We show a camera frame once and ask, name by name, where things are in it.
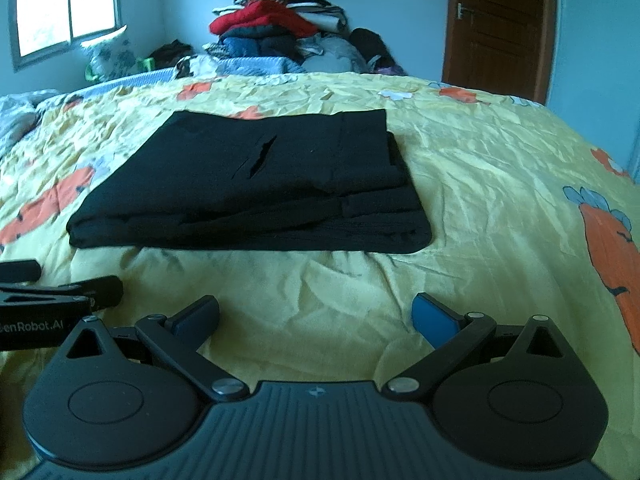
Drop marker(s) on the green bag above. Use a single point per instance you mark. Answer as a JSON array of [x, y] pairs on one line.
[[146, 64]]

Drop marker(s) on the dark cloth heap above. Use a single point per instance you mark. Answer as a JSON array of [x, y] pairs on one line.
[[170, 52]]

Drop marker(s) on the yellow floral bed sheet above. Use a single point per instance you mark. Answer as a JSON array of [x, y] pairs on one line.
[[500, 185]]

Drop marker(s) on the black bag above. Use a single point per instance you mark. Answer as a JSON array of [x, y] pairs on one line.
[[370, 45]]

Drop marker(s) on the brown wooden door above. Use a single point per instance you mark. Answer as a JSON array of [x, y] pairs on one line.
[[495, 35]]

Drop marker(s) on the purple cloth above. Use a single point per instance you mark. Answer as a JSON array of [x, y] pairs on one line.
[[390, 70]]

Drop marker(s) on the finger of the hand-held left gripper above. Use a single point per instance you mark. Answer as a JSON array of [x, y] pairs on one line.
[[107, 290], [20, 270]]

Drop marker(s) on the floral pillow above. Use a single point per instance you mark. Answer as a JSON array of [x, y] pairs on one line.
[[110, 55]]

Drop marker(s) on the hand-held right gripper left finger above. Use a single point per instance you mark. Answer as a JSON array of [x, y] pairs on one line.
[[192, 320]]

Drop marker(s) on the black pants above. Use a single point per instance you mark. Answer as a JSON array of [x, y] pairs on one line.
[[250, 185]]

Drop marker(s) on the pile of folded clothes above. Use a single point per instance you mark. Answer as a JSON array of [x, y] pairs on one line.
[[265, 20]]

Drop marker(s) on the blue striped quilt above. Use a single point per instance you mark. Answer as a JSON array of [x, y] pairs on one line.
[[250, 66]]

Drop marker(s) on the grey cloth bundle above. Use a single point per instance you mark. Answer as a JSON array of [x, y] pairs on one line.
[[330, 57]]

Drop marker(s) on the window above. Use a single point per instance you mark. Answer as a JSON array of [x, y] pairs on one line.
[[45, 5]]

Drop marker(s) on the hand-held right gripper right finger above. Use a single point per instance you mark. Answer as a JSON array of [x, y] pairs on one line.
[[432, 320]]

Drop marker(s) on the black and white cloth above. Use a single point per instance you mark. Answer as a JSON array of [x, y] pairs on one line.
[[197, 66]]

